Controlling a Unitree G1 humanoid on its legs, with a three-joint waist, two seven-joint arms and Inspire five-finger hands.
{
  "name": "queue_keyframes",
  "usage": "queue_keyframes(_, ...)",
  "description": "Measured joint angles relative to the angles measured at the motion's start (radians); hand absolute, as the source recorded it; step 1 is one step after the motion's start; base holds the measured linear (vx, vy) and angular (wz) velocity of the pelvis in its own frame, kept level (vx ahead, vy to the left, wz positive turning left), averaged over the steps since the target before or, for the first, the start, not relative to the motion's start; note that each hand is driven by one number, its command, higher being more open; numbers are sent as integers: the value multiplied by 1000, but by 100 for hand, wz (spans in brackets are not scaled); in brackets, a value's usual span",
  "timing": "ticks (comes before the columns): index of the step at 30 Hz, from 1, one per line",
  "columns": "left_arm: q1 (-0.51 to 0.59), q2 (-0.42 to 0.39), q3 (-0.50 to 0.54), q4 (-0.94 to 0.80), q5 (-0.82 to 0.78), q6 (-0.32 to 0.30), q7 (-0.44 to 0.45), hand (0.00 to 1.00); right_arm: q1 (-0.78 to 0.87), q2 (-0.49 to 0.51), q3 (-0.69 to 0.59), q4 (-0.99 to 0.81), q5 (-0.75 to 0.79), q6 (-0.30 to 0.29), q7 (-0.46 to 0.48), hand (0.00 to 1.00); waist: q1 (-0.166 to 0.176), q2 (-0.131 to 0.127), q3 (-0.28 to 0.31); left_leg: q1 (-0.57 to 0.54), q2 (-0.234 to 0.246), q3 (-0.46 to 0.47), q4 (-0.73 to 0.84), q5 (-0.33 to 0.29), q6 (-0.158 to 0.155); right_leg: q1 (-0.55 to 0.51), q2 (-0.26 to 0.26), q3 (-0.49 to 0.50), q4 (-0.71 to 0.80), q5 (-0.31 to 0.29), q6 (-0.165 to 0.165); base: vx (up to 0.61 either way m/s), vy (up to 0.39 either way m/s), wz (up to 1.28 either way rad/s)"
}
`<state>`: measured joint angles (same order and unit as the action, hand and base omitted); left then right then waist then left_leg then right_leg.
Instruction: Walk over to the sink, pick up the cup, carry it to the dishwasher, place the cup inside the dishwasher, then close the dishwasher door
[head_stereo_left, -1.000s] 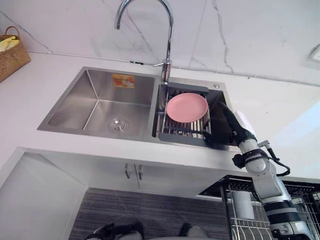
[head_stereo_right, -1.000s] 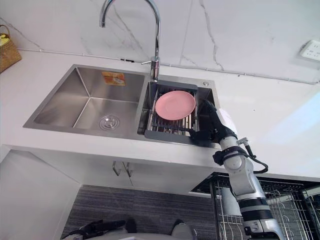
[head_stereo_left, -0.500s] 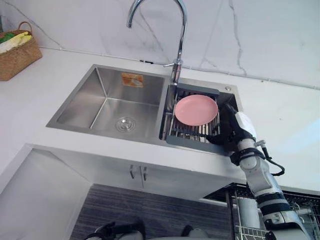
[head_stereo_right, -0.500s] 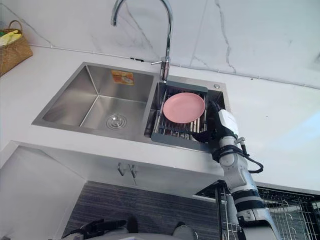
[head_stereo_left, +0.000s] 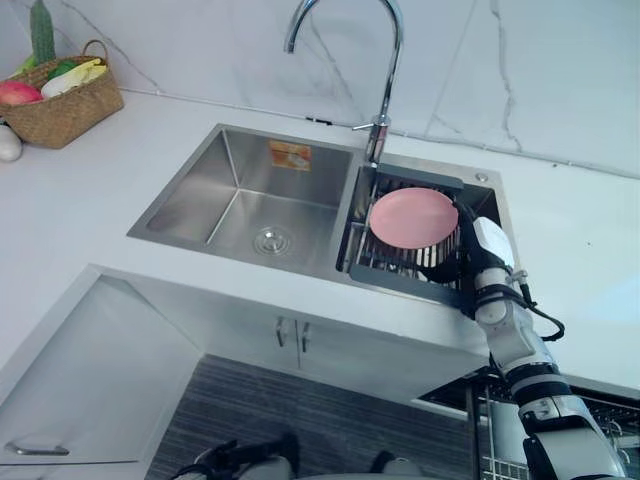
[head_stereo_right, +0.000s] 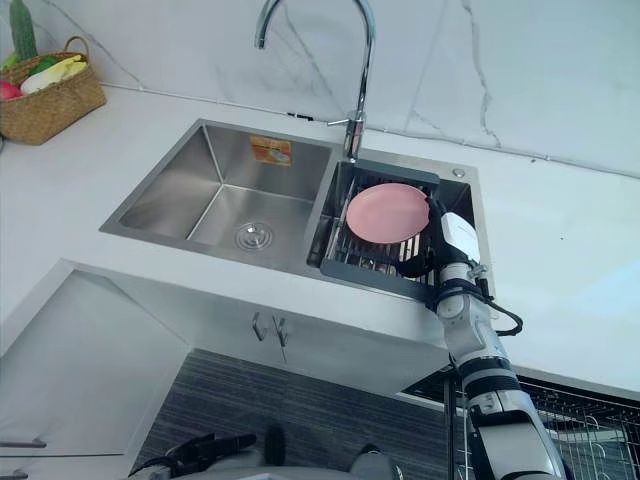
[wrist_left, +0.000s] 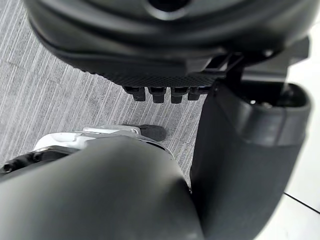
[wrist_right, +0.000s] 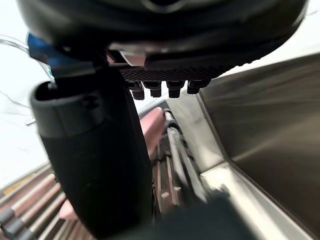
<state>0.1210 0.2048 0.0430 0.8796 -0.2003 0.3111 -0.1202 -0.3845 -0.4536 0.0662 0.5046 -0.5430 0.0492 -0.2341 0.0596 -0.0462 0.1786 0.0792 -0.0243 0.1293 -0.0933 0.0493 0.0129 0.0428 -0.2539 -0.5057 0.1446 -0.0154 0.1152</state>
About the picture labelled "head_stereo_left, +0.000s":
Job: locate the pink striped cup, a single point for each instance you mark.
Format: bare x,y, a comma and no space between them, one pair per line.
414,217

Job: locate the dark grey drain rack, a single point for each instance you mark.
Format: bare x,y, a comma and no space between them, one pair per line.
400,292

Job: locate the white garlic bulb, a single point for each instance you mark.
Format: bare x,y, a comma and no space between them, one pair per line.
9,144

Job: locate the white radish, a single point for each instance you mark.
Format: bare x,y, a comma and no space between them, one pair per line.
57,87

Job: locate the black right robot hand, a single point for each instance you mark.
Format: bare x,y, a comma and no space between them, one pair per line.
492,240

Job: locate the round metal sink strainer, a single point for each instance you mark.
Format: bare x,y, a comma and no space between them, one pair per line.
272,239

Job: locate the yellow banana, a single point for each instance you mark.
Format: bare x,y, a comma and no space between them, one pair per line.
89,70

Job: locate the round metal sink button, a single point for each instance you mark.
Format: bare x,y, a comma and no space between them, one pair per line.
482,176

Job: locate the woven straw basket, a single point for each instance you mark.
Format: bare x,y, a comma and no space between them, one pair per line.
65,117

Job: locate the white cabinet door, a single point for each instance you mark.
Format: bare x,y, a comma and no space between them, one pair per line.
85,370

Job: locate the white under-sink cabinet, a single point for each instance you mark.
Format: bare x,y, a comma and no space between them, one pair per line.
380,357

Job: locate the orange sink sticker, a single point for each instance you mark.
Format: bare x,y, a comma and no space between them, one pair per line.
290,155

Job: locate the small black wall fitting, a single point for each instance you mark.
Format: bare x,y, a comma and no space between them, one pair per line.
319,120

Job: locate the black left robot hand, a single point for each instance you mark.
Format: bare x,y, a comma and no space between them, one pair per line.
272,447

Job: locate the chrome gooseneck faucet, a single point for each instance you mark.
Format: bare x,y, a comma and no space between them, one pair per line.
394,75

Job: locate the red apple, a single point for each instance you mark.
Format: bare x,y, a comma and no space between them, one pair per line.
17,93

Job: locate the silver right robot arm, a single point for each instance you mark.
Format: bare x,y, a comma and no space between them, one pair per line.
515,330

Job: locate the green cucumber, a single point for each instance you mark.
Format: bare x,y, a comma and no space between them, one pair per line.
42,32

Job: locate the green pepper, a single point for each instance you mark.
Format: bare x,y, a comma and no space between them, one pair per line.
62,69

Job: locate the stainless steel double sink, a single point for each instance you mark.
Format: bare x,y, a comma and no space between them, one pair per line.
260,200

